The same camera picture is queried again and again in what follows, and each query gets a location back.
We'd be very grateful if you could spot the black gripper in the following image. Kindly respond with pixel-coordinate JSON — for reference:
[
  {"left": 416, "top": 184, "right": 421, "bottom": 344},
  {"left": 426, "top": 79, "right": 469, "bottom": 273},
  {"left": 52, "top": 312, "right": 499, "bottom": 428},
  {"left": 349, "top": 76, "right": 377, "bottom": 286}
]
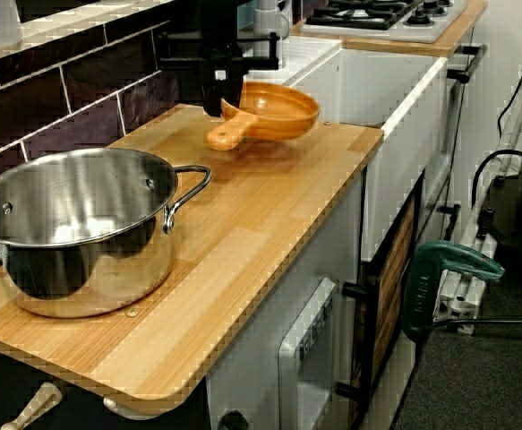
[{"left": 155, "top": 0, "right": 284, "bottom": 118}]

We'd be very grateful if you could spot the orange plastic toy pan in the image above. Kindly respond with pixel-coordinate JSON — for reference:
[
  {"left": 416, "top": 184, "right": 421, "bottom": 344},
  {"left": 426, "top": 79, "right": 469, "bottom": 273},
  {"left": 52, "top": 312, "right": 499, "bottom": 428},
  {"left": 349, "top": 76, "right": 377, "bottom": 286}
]
[{"left": 204, "top": 82, "right": 321, "bottom": 151}]

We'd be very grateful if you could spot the blue plastic bin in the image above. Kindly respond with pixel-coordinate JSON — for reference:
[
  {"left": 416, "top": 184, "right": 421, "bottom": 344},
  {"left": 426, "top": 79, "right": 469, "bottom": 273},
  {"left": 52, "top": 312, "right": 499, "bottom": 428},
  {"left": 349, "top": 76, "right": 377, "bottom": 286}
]
[{"left": 237, "top": 0, "right": 256, "bottom": 31}]

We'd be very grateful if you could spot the beige shelf ledge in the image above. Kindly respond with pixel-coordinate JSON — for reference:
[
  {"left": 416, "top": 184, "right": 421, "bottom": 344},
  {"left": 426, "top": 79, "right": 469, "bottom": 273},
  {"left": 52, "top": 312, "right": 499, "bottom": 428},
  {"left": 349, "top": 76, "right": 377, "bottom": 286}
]
[{"left": 0, "top": 0, "right": 159, "bottom": 68}]

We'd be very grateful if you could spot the white kitchen cabinet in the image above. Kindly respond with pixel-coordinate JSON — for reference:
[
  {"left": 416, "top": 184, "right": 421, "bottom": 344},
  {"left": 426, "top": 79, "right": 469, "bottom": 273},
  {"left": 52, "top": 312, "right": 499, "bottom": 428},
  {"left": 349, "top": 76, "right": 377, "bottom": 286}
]
[{"left": 204, "top": 174, "right": 364, "bottom": 430}]

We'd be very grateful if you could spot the white sink unit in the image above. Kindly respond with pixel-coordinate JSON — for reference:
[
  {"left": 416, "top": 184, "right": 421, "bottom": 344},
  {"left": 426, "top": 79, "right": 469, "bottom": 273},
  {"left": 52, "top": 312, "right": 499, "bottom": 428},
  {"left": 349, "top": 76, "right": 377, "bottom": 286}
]
[{"left": 272, "top": 35, "right": 449, "bottom": 263}]

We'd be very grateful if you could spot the toy gas stove top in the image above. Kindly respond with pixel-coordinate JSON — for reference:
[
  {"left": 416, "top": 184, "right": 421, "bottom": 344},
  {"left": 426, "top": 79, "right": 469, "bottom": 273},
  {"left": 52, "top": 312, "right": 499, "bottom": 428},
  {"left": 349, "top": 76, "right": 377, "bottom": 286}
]
[{"left": 298, "top": 0, "right": 467, "bottom": 45}]

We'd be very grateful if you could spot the stainless steel pot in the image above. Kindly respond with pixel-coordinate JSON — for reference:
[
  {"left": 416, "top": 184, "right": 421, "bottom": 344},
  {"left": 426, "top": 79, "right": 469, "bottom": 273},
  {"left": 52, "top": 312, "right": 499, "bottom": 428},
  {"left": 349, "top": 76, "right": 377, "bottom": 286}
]
[{"left": 0, "top": 147, "right": 213, "bottom": 320}]

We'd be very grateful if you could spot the white oven door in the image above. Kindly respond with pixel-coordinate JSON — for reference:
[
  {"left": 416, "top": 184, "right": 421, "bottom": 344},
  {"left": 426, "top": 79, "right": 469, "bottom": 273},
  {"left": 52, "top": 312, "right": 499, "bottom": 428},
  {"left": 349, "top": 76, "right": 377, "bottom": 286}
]
[{"left": 424, "top": 24, "right": 477, "bottom": 225}]

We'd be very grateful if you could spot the wood slat cabinet door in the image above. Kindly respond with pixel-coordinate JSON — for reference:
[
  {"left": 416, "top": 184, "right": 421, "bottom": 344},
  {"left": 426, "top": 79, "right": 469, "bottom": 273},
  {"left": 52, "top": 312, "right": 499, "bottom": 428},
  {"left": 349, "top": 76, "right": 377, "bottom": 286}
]
[{"left": 358, "top": 172, "right": 425, "bottom": 413}]

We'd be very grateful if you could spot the gray dispenser panel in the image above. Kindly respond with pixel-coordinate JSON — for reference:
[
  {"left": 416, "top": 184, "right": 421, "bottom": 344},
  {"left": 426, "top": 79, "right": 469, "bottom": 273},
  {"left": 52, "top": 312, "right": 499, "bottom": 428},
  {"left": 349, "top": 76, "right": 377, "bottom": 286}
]
[{"left": 277, "top": 276, "right": 338, "bottom": 430}]

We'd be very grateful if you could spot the green clamp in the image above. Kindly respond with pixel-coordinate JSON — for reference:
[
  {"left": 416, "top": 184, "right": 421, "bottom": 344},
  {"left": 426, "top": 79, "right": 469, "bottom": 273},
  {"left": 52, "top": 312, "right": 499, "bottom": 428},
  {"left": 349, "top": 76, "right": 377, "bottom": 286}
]
[{"left": 401, "top": 240, "right": 507, "bottom": 346}]

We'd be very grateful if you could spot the black box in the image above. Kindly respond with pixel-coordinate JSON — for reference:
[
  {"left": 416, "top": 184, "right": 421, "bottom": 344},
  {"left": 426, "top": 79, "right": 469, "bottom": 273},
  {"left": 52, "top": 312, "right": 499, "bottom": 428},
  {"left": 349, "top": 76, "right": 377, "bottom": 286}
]
[{"left": 477, "top": 129, "right": 522, "bottom": 270}]

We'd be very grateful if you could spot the black round knob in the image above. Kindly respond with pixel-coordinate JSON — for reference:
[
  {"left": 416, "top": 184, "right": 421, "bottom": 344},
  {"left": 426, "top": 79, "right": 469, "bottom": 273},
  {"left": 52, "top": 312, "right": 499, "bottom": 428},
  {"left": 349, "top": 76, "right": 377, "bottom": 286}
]
[{"left": 218, "top": 409, "right": 249, "bottom": 430}]

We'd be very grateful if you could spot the white peg hook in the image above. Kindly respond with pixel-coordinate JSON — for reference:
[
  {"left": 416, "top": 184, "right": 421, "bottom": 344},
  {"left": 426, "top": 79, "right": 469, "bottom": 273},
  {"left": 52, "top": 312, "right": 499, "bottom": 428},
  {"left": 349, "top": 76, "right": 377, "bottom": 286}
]
[
  {"left": 0, "top": 383, "right": 63, "bottom": 430},
  {"left": 103, "top": 396, "right": 167, "bottom": 420}
]

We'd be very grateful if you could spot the black cabinet side panel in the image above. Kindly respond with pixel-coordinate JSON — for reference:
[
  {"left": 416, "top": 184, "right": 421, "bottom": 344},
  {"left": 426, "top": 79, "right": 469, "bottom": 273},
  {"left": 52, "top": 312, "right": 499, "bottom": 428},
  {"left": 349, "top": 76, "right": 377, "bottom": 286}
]
[{"left": 0, "top": 338, "right": 210, "bottom": 430}]

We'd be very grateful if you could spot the black oven handle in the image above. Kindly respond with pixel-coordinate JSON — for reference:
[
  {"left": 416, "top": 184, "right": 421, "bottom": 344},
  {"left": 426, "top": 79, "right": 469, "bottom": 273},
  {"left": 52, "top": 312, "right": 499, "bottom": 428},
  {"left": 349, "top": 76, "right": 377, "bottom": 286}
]
[{"left": 447, "top": 43, "right": 488, "bottom": 84}]

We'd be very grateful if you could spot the black door handle bar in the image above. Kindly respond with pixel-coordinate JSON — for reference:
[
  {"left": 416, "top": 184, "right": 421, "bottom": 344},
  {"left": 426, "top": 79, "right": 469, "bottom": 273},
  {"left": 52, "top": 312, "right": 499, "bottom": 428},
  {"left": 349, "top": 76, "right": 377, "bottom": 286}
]
[{"left": 336, "top": 263, "right": 381, "bottom": 413}]

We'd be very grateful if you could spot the looped black cable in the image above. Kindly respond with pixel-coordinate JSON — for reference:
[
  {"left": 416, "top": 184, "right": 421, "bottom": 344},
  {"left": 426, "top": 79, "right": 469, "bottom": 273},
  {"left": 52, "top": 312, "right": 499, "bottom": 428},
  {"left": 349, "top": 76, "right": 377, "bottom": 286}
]
[{"left": 470, "top": 150, "right": 522, "bottom": 211}]

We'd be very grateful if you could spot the thin black cable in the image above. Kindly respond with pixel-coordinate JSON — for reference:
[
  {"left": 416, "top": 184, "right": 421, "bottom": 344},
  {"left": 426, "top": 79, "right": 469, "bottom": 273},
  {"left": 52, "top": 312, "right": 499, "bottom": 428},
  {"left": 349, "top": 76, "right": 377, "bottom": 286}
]
[{"left": 497, "top": 30, "right": 522, "bottom": 138}]

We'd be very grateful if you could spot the aluminium extrusion frame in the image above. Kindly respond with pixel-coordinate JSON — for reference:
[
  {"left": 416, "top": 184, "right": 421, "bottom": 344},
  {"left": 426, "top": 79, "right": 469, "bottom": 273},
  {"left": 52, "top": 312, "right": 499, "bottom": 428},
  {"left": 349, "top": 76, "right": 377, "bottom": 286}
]
[{"left": 434, "top": 57, "right": 522, "bottom": 335}]

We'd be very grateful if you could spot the straight black cable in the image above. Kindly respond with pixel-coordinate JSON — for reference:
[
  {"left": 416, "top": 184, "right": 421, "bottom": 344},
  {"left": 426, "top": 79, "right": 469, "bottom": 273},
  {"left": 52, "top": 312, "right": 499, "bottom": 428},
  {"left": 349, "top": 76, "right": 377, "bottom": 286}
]
[{"left": 430, "top": 316, "right": 522, "bottom": 331}]

